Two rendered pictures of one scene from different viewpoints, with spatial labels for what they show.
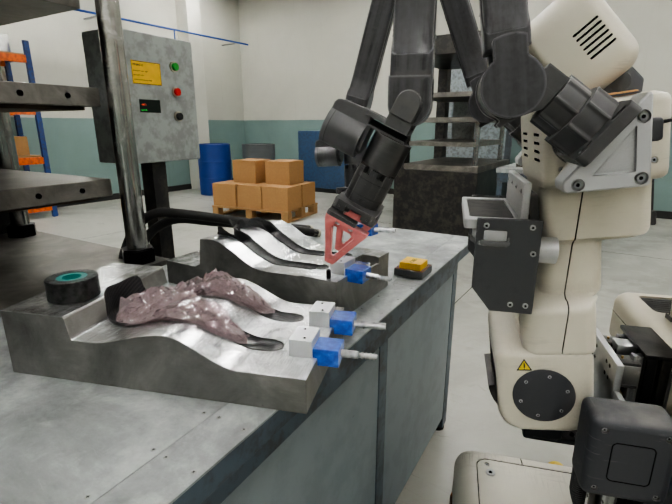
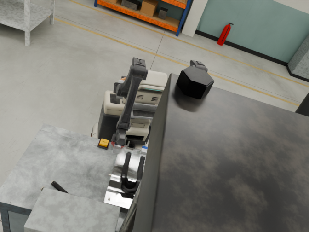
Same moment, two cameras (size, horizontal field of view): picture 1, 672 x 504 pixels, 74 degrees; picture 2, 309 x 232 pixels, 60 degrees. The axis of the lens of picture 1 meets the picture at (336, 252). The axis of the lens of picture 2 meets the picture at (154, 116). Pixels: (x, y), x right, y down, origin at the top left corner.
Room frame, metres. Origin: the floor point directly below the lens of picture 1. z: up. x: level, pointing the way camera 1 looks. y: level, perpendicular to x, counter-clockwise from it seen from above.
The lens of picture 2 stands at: (1.79, 1.11, 2.41)
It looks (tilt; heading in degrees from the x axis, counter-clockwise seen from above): 39 degrees down; 233
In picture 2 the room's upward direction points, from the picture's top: 21 degrees clockwise
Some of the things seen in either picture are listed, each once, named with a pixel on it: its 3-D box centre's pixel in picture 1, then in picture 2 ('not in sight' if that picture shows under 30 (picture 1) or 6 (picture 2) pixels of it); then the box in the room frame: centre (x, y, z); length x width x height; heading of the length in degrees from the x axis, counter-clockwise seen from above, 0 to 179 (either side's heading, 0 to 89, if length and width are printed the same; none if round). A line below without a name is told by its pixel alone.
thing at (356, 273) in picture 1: (362, 274); (144, 148); (0.88, -0.06, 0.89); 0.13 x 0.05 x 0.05; 60
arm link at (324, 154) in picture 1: (338, 141); (122, 133); (1.14, -0.01, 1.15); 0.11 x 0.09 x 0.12; 73
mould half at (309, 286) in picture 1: (276, 258); (130, 175); (1.07, 0.15, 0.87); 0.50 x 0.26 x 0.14; 60
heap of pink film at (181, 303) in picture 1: (192, 299); not in sight; (0.73, 0.25, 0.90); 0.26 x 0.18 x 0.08; 77
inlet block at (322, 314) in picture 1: (348, 323); not in sight; (0.72, -0.02, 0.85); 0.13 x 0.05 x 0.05; 77
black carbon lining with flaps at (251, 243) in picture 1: (277, 241); (133, 170); (1.06, 0.14, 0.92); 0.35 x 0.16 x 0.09; 60
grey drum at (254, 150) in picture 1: (259, 169); not in sight; (8.09, 1.37, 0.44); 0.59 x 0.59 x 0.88
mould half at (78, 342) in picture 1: (190, 322); not in sight; (0.72, 0.26, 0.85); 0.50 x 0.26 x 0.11; 77
